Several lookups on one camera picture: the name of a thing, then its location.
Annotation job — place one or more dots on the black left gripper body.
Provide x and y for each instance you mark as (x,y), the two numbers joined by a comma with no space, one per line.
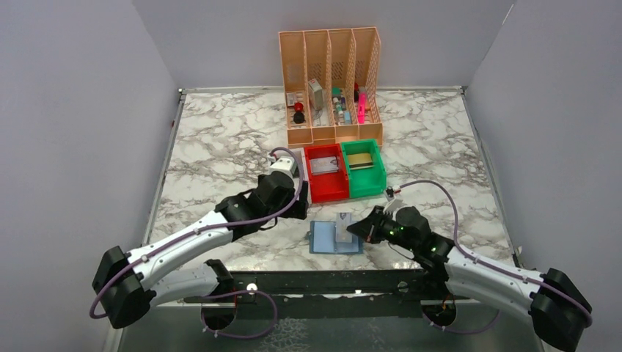
(298,210)

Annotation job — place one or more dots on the red plastic bin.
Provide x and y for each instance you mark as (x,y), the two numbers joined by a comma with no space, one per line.
(328,187)

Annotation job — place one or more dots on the white box in organizer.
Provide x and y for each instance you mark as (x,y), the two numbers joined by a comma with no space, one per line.
(315,92)

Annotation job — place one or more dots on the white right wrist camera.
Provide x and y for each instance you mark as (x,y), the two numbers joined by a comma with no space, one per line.
(394,202)

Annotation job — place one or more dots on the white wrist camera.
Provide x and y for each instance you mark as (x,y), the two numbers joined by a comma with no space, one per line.
(285,164)
(394,202)

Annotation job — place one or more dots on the pink highlighter marker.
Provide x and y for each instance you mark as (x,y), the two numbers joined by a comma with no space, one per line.
(361,109)

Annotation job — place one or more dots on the blue leather card holder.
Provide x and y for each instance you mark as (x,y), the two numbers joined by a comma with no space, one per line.
(322,240)

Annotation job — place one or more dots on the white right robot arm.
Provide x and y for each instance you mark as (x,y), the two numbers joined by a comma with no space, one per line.
(550,301)

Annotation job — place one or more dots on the orange file organizer rack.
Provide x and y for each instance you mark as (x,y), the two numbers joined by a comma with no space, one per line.
(345,58)

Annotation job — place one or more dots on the green plastic bin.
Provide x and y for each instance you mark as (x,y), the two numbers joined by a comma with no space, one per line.
(365,169)

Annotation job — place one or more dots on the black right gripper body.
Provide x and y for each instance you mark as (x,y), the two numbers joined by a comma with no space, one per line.
(386,227)

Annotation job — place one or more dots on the gold VIP card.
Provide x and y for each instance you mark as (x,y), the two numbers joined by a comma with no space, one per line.
(359,161)

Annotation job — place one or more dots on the red black stamp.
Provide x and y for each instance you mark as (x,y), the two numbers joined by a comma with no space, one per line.
(298,115)

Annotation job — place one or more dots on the small bottles in organizer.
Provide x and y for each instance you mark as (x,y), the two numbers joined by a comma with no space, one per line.
(343,115)

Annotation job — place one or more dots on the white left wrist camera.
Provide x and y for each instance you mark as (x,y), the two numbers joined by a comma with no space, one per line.
(285,164)

